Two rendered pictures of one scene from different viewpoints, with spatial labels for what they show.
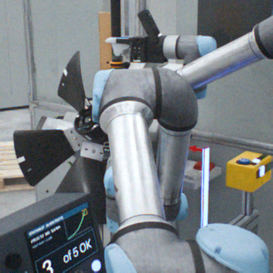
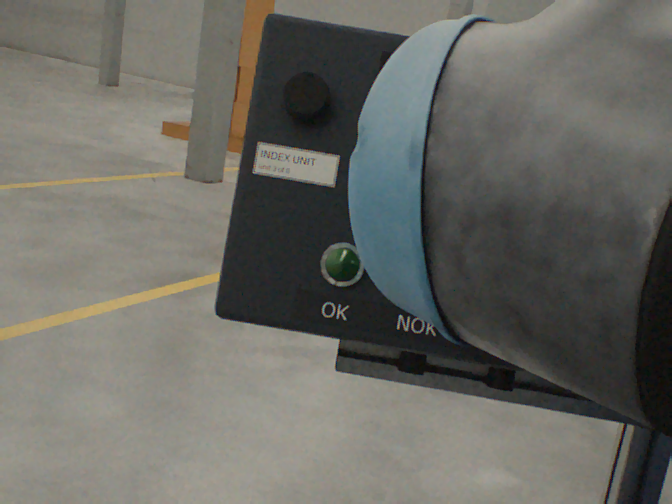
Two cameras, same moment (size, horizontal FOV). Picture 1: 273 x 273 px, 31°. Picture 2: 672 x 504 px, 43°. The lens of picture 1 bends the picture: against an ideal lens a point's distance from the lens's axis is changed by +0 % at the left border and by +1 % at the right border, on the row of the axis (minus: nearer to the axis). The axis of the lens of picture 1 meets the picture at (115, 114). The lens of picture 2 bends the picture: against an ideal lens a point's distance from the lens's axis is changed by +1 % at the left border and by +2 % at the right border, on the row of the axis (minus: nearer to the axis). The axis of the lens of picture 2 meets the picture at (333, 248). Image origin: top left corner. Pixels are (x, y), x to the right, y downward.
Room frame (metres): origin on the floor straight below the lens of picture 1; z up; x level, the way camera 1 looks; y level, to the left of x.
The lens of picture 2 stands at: (0.47, -0.24, 1.24)
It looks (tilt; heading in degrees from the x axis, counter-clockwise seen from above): 13 degrees down; 52
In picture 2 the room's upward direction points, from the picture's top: 9 degrees clockwise
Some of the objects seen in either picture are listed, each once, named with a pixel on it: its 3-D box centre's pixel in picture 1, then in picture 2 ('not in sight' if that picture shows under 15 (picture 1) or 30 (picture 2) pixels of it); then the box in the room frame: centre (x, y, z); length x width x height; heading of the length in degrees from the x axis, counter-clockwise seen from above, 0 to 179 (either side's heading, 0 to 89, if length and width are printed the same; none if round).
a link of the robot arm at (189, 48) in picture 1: (196, 49); not in sight; (1.50, -0.25, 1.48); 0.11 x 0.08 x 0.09; 60
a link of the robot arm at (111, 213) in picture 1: (126, 210); not in sight; (1.23, -0.02, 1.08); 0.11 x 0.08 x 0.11; 96
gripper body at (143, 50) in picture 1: (149, 48); not in sight; (1.58, -0.11, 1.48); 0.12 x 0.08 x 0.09; 60
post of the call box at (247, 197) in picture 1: (247, 198); not in sight; (1.64, -0.47, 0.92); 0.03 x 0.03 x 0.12; 50
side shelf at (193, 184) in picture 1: (174, 169); not in sight; (2.14, -0.27, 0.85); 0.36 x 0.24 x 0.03; 50
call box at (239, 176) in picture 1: (249, 172); not in sight; (1.64, -0.47, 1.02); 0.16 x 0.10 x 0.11; 140
